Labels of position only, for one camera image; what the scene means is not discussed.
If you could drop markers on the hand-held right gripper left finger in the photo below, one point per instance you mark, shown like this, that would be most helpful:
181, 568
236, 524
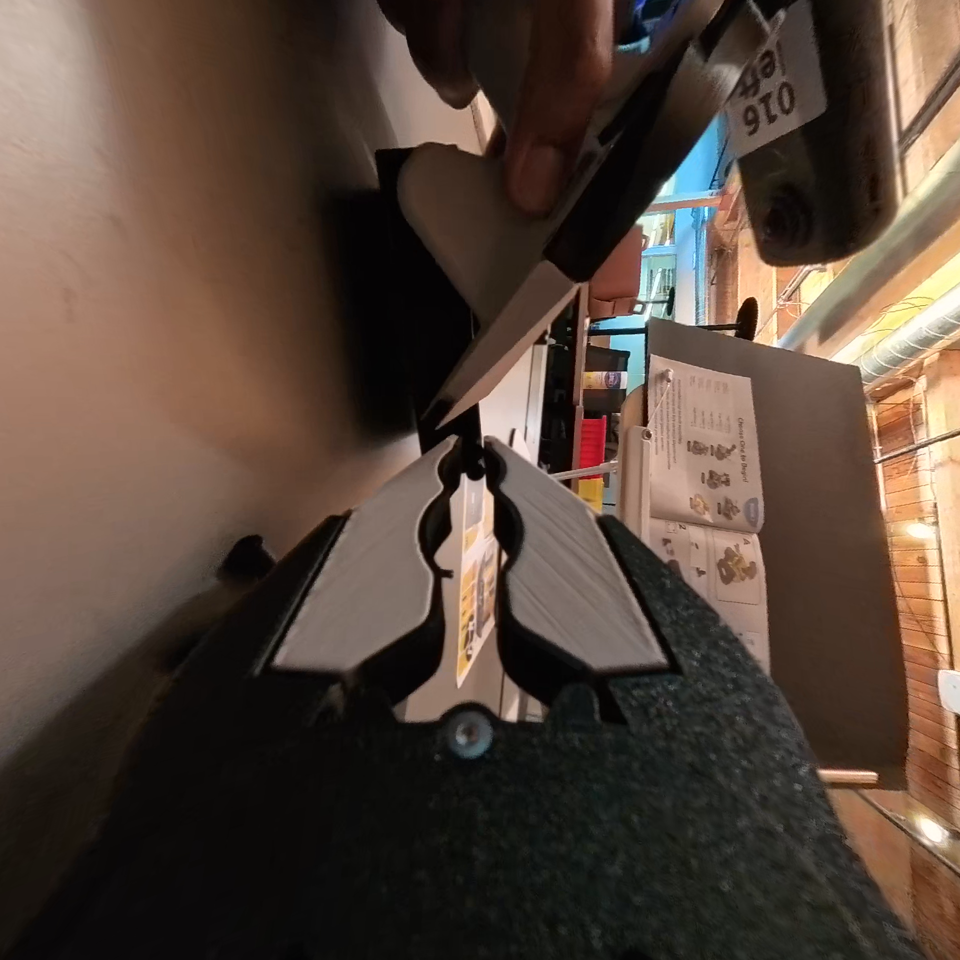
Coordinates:
360, 585

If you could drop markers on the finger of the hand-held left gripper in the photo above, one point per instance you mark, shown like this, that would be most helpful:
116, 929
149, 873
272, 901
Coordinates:
465, 225

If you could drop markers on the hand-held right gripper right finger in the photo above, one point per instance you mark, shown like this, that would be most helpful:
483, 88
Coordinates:
570, 585

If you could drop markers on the black perforated plastic plate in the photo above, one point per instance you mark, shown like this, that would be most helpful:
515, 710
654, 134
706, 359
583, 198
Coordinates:
439, 337

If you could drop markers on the black plastic bolt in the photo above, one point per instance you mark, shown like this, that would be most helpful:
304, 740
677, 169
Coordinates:
475, 461

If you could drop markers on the person's left hand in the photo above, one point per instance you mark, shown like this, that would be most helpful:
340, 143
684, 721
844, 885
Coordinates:
562, 90

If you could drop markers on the yellow grey sticker sheet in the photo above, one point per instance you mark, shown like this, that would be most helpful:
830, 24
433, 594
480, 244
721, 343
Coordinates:
472, 592

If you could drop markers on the white booklet stand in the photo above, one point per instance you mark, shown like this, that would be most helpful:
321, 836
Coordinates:
636, 465

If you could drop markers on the white instruction booklet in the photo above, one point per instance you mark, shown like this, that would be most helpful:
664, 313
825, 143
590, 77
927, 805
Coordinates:
705, 450

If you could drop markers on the black pole with round disc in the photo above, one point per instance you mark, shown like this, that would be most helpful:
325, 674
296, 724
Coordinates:
746, 319

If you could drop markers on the grey backing board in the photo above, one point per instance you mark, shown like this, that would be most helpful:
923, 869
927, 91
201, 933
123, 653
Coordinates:
825, 525

